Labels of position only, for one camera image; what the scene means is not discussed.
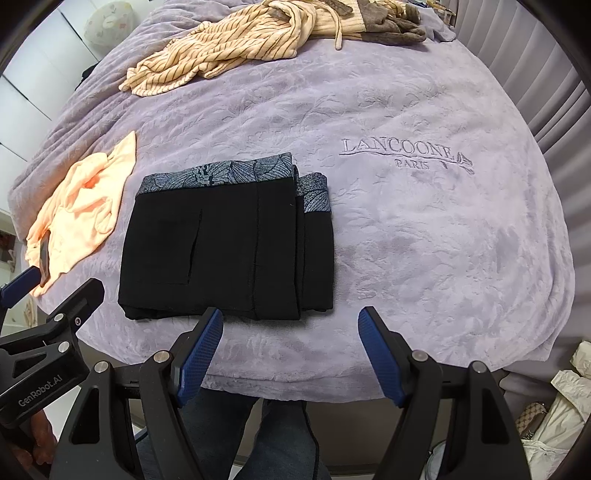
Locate black pants with patterned stripe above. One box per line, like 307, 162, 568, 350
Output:
118, 153, 335, 320

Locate person left hand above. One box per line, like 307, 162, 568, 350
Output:
10, 410, 57, 471

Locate orange towel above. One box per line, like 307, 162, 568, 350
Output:
25, 131, 136, 297

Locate blue jeans legs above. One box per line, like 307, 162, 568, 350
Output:
135, 386, 334, 480

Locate lavender plush bed blanket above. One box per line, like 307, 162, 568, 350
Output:
7, 1, 575, 402

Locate white bag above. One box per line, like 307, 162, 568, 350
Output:
522, 341, 591, 479

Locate white wardrobe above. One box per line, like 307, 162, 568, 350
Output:
0, 0, 167, 213

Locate white round plush toy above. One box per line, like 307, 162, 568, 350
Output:
84, 1, 136, 48

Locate brown grey garment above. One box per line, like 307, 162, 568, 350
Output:
324, 0, 427, 46

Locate cream striped garment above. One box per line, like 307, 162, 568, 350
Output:
119, 1, 366, 97

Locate grey window curtain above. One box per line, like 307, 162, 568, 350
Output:
449, 1, 590, 265

